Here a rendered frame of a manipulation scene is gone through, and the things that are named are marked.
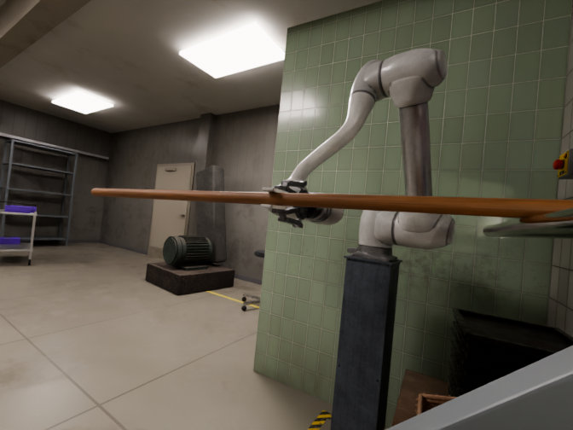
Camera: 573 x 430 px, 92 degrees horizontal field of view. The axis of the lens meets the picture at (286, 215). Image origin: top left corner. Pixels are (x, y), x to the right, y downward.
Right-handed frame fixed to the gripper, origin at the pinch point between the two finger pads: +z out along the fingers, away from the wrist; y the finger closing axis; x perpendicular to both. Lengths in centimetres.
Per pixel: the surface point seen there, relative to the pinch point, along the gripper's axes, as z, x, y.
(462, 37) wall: -121, -36, -106
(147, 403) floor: -50, 106, 119
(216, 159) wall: -349, 371, -100
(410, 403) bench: -48, -30, 61
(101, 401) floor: -36, 128, 119
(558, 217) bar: 18.7, -44.4, 1.8
